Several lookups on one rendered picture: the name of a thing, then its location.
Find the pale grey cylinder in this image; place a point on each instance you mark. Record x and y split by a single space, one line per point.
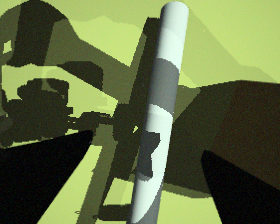
158 118

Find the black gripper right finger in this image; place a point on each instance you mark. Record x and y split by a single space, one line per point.
239 197

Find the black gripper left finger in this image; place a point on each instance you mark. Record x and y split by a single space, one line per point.
32 175

